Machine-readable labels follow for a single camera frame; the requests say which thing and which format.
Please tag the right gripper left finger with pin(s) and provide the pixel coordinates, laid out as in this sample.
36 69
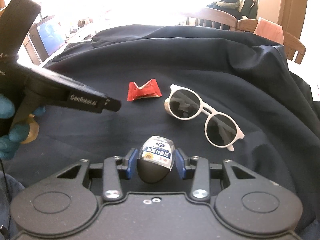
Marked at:
115 169

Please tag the wooden chair with towel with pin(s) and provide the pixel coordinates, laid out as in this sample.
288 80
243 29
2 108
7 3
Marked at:
294 49

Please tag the blue gloved left hand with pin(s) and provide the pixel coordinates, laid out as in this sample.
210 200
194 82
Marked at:
22 133

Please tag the red candy wrapper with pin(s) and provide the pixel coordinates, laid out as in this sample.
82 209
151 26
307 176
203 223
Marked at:
149 90

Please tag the dark navy table cloth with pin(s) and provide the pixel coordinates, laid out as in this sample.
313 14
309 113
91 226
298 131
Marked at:
162 133

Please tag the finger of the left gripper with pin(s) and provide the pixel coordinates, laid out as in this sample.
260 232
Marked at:
112 104

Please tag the blue screen television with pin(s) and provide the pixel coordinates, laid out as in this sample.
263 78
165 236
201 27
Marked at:
47 37

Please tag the pink towel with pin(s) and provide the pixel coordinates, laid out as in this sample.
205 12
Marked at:
269 30

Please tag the dark jacket pile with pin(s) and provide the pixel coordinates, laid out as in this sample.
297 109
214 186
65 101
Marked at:
240 9

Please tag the white round sunglasses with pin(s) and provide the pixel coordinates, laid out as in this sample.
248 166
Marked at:
219 129

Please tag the wooden dining chair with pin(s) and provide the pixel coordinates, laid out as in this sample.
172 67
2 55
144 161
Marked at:
194 17

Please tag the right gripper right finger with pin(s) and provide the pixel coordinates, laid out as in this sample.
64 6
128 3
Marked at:
197 169

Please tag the small labelled clear bottle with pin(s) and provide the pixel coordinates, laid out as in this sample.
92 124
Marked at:
156 159

